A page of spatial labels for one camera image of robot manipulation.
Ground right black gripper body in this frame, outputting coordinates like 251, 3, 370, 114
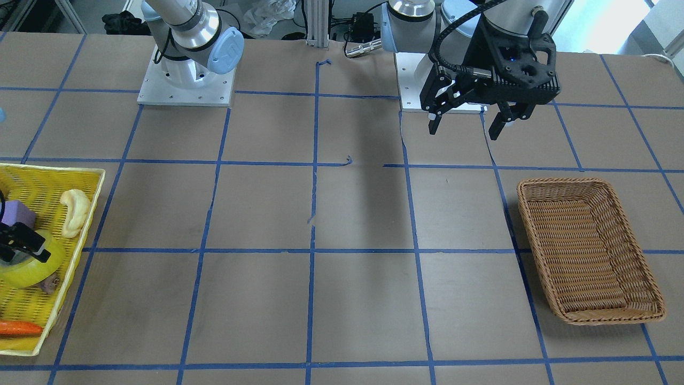
1, 191, 15, 264

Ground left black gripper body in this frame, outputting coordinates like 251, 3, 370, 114
419, 67, 561, 111

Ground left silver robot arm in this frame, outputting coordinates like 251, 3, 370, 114
380, 1, 572, 140

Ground purple foam block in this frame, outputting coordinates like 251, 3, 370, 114
2, 200, 37, 229

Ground yellow plastic basket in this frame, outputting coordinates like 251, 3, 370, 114
1, 163, 106, 357

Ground brown toy figure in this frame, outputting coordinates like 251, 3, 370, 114
37, 272, 61, 295

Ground pale yellow toy banana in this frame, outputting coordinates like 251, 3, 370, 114
59, 189, 91, 238

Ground orange toy carrot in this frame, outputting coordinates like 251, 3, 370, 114
1, 319, 43, 337

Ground brown wicker basket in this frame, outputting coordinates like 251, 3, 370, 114
516, 178, 667, 326

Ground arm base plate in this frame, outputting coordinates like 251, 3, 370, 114
394, 52, 488, 114
137, 46, 237, 107

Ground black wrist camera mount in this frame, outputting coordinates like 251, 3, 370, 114
463, 5, 560, 89

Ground aluminium frame post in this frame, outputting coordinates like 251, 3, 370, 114
303, 0, 331, 50

